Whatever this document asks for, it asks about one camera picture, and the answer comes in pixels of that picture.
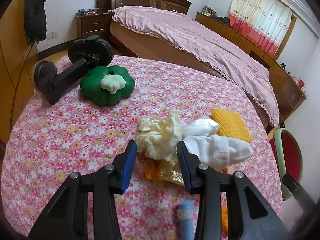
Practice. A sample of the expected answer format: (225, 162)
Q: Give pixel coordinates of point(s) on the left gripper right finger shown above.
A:
(249, 214)

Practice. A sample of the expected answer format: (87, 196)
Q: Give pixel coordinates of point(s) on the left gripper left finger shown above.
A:
(65, 215)

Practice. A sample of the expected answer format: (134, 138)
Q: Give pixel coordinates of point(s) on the red bin green rim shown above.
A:
(288, 157)

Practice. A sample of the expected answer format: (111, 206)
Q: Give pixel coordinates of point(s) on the blue small toy tube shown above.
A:
(185, 214)

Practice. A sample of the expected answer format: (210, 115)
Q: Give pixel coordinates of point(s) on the white sock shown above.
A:
(218, 151)

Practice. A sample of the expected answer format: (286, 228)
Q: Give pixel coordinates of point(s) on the pink floral tablecloth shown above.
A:
(48, 142)

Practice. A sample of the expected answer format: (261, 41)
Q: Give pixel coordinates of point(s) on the yellow foam net pad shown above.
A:
(231, 125)

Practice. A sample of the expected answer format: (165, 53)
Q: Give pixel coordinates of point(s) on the orange snack packet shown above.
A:
(163, 170)

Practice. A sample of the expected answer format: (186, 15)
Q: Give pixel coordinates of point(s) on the white plastic bag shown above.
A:
(204, 126)

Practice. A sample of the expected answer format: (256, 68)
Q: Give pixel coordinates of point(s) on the long wooden cabinet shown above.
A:
(289, 96)

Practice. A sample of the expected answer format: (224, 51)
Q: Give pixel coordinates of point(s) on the crumpled cream paper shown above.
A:
(158, 139)

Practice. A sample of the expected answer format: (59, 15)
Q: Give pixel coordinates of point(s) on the green clover shaped toy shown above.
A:
(106, 86)

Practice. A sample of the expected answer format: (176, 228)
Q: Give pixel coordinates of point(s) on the wooden wardrobe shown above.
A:
(17, 60)

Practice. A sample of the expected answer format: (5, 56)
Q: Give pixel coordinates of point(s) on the pink striped bed quilt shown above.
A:
(176, 38)

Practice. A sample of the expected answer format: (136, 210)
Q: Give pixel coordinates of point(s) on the floral pink curtain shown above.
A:
(264, 22)

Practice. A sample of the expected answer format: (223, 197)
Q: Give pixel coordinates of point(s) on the dark wooden nightstand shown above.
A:
(94, 24)

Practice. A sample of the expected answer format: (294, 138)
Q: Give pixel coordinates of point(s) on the black jacket hanging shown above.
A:
(35, 22)

